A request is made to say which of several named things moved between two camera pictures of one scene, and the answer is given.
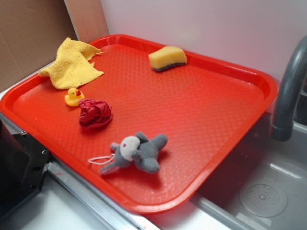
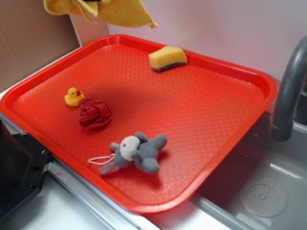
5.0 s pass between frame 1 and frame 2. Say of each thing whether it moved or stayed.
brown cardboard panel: stayed
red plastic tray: stayed
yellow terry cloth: moved
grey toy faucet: stayed
